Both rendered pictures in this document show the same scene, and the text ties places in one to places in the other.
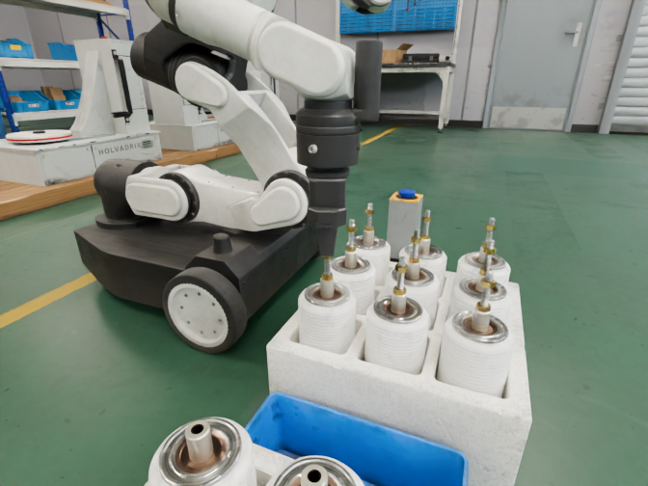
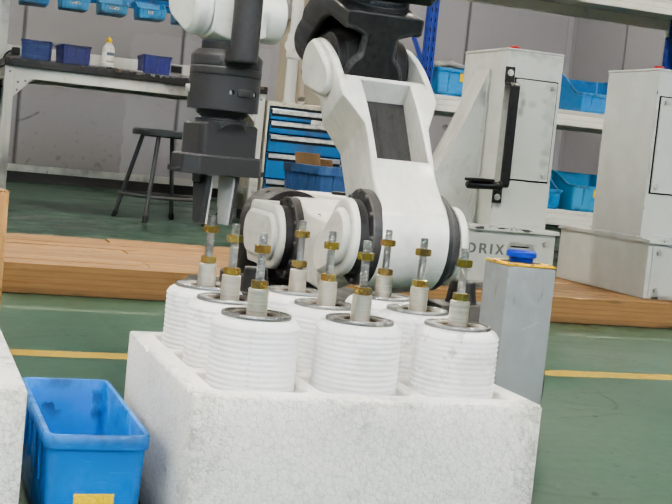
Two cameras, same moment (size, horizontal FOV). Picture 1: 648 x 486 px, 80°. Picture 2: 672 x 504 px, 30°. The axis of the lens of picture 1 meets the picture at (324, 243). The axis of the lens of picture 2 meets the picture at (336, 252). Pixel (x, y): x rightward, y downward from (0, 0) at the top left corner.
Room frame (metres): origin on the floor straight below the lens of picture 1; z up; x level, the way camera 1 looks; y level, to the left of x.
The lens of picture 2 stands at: (-0.37, -1.26, 0.43)
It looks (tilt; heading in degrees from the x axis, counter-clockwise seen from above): 4 degrees down; 48
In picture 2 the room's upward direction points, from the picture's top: 6 degrees clockwise
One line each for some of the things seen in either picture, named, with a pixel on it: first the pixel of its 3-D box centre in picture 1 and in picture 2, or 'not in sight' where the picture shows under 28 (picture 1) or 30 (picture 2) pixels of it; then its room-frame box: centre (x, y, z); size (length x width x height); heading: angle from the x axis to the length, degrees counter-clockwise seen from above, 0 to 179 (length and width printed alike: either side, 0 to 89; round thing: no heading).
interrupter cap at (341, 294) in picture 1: (327, 294); (205, 286); (0.55, -0.01, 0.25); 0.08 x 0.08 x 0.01
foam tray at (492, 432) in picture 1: (405, 348); (312, 438); (0.61, -0.16, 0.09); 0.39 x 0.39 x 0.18; 67
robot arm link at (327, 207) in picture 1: (326, 175); (219, 126); (0.55, 0.00, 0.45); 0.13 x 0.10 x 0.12; 179
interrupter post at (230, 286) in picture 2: (398, 302); (230, 288); (0.51, -0.11, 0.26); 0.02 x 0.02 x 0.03
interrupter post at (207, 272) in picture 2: (327, 287); (206, 276); (0.55, -0.01, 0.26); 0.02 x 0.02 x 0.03
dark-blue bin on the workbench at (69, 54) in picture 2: not in sight; (72, 56); (3.06, 4.80, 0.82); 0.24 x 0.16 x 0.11; 71
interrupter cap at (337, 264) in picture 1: (350, 264); (296, 292); (0.66, -0.05, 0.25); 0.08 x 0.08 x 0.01
